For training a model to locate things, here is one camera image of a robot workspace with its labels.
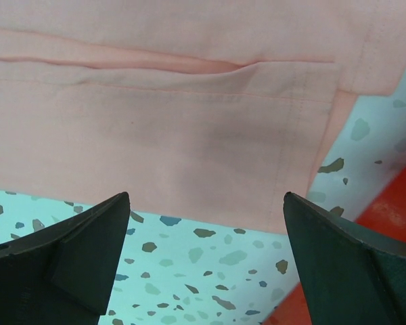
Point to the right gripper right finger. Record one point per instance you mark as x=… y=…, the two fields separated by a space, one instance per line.
x=349 y=274

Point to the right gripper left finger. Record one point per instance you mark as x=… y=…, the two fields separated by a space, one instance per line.
x=64 y=273

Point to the salmon pink t shirt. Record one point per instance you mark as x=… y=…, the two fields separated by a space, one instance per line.
x=211 y=110

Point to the red plastic bin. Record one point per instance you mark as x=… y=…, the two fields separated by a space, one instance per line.
x=385 y=215

